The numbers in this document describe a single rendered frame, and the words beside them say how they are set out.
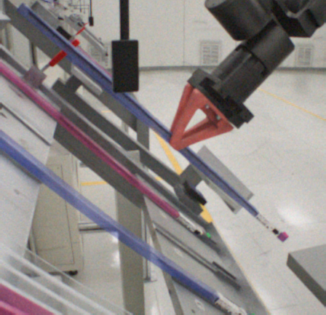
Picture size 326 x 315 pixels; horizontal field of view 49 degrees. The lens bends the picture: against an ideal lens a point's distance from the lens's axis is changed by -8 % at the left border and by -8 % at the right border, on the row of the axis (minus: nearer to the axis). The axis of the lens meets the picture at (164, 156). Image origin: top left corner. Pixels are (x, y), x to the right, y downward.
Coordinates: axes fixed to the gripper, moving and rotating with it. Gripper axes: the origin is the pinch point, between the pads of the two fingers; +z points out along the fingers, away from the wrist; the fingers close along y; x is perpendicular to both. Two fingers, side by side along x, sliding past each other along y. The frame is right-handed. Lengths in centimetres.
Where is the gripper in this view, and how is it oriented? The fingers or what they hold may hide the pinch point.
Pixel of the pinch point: (175, 140)
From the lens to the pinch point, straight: 49.3
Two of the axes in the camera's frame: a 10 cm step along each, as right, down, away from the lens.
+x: 7.0, 6.1, 3.8
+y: 1.9, 3.6, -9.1
